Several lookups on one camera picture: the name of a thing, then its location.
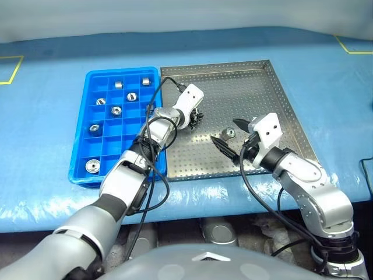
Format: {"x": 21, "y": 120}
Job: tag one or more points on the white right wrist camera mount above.
{"x": 269, "y": 129}

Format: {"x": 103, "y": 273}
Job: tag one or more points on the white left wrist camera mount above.
{"x": 189, "y": 97}

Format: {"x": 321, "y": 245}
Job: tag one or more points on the metal roller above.
{"x": 146, "y": 81}
{"x": 131, "y": 96}
{"x": 94, "y": 128}
{"x": 119, "y": 84}
{"x": 228, "y": 133}
{"x": 116, "y": 110}
{"x": 93, "y": 165}
{"x": 100, "y": 101}

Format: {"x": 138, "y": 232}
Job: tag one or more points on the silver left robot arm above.
{"x": 116, "y": 186}

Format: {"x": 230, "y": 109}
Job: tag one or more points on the perforated steel tray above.
{"x": 233, "y": 93}

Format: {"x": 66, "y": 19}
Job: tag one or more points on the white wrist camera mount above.
{"x": 189, "y": 97}
{"x": 269, "y": 129}

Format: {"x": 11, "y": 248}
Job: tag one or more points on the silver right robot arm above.
{"x": 320, "y": 201}

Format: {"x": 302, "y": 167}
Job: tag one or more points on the grey rounded robot foot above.
{"x": 219, "y": 230}
{"x": 143, "y": 237}

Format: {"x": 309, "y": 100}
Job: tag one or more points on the blue plastic table cover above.
{"x": 43, "y": 131}

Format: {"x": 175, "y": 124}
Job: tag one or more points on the grey robot torso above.
{"x": 209, "y": 262}

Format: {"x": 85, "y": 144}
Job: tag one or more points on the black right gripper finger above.
{"x": 241, "y": 124}
{"x": 224, "y": 146}

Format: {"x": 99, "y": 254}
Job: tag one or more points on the blue compartment plastic tray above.
{"x": 116, "y": 146}

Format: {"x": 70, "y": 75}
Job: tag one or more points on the crumpled clear plastic film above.
{"x": 275, "y": 231}

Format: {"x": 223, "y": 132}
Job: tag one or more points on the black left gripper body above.
{"x": 193, "y": 122}

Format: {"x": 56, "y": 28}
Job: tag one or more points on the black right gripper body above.
{"x": 251, "y": 150}

